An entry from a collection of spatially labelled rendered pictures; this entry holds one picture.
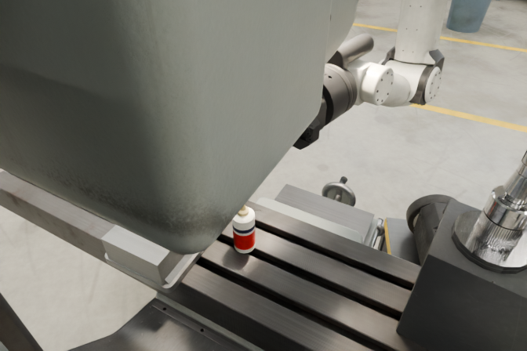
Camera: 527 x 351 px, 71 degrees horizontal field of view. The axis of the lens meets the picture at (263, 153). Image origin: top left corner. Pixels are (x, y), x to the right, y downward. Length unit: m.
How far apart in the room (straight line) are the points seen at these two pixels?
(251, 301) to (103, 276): 1.40
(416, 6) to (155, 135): 0.77
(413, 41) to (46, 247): 1.94
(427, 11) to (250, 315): 0.67
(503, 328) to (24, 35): 0.54
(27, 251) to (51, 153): 2.04
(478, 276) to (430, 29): 0.54
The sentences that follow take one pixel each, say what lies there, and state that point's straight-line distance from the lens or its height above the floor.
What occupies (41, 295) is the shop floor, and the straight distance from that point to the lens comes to 2.05.
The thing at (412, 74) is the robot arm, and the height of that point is 1.17.
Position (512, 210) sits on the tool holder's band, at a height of 1.22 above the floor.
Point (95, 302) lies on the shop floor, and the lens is 1.92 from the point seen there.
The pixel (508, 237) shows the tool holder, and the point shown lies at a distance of 0.51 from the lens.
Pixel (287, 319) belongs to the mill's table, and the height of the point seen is 0.96.
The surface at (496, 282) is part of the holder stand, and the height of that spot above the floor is 1.15.
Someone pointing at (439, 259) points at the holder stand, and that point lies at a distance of 0.51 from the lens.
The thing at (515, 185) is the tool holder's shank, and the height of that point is 1.25.
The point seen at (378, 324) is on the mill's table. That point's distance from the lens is 0.65.
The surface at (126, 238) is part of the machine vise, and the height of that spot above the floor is 1.03.
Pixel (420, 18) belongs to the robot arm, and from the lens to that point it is 0.88.
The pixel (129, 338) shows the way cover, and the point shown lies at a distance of 0.71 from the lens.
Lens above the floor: 1.51
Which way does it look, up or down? 37 degrees down
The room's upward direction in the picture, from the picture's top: straight up
